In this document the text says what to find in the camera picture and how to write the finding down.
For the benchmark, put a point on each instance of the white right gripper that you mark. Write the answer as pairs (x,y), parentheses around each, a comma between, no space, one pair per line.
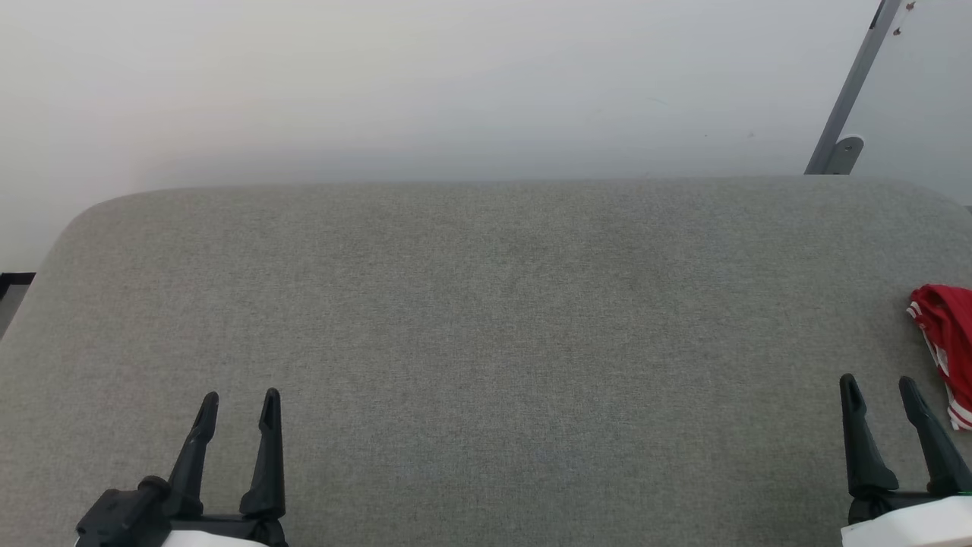
(911,528)

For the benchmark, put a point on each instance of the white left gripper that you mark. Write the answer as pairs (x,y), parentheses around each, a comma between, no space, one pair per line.
(228,533)

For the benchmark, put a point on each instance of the red white-sleeved garment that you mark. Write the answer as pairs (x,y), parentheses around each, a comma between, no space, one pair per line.
(953,319)

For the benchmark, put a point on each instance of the black baseboard strip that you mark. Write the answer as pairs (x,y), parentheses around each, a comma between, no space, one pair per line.
(15,279)

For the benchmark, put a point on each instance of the grey metal pole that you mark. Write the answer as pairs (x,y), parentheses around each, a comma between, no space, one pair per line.
(853,83)

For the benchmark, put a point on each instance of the dark left wrist camera box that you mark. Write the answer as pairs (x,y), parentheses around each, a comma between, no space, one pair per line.
(121,516)

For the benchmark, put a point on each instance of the grey metal bracket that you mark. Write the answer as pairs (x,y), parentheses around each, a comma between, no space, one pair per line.
(844,156)

